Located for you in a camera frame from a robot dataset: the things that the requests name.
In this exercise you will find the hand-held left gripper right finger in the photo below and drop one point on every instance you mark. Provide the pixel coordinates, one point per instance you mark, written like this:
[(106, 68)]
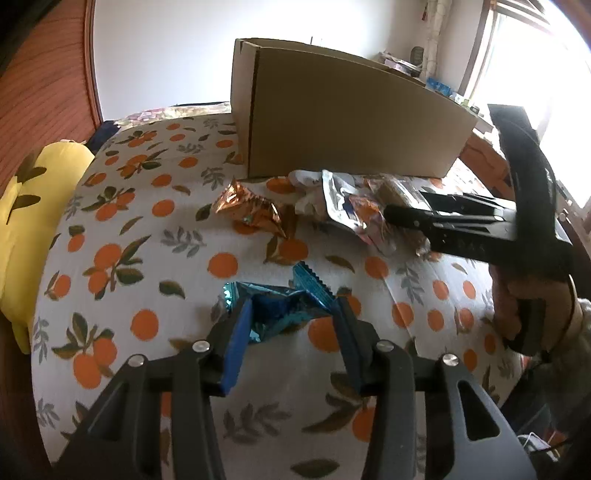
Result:
[(351, 350)]

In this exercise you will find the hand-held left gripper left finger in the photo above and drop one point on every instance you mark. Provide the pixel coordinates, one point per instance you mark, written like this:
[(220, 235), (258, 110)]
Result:
[(235, 350)]

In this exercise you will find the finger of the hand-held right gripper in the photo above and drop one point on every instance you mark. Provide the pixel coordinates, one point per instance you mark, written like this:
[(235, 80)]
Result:
[(461, 202), (415, 218)]

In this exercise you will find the clear packet of brown snack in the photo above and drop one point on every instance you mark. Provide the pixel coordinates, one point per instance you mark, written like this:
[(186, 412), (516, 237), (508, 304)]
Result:
[(395, 189)]

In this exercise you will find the teal foil candy wrapper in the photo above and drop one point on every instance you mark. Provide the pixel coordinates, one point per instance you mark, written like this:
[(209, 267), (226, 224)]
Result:
[(277, 309)]

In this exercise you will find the silver white snack packet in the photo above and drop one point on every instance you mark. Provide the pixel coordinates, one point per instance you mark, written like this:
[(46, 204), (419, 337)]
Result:
[(355, 207)]

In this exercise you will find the small white snack packet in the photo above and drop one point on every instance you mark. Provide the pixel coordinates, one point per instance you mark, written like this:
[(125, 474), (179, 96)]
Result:
[(307, 194)]

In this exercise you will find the brown cardboard box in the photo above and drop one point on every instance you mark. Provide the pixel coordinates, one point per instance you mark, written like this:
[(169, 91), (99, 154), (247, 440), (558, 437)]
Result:
[(346, 115)]

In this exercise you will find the copper foil candy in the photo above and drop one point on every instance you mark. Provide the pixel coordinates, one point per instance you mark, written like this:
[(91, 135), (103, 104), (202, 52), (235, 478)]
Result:
[(251, 210)]

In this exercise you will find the person's right forearm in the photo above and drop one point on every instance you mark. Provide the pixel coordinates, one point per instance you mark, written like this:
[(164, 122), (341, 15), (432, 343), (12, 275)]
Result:
[(582, 318)]

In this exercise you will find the person's right hand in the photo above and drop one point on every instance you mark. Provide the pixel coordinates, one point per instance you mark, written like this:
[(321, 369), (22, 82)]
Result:
[(505, 304)]

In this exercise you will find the blue bottles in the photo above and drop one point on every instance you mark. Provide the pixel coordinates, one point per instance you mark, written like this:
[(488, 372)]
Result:
[(436, 85)]

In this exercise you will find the orange fruit print tablecloth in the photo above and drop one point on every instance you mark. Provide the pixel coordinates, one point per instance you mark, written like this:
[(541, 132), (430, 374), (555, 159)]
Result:
[(138, 258)]

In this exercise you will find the wooden framed window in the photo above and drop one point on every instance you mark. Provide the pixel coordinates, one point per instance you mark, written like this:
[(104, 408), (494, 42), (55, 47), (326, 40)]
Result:
[(531, 60)]

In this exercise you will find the pink white storage boxes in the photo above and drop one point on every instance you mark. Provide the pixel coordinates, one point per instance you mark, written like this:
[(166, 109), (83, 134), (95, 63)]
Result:
[(397, 62)]

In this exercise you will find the round dark desk fan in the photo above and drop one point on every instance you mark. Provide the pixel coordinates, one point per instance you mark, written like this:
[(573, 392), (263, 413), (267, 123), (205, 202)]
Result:
[(418, 54)]

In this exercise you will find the pale patterned curtain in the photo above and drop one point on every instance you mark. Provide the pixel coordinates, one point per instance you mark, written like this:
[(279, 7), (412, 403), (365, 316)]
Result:
[(434, 32)]

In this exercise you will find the yellow plush toy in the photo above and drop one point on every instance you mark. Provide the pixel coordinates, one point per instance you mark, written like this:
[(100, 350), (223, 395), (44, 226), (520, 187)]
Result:
[(27, 221)]

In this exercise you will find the floral bed blanket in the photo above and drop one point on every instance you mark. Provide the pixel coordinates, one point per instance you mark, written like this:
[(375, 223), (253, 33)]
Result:
[(175, 113)]

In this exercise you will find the brown slatted wooden wardrobe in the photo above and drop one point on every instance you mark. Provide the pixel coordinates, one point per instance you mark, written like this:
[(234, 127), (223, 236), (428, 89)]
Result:
[(46, 69)]

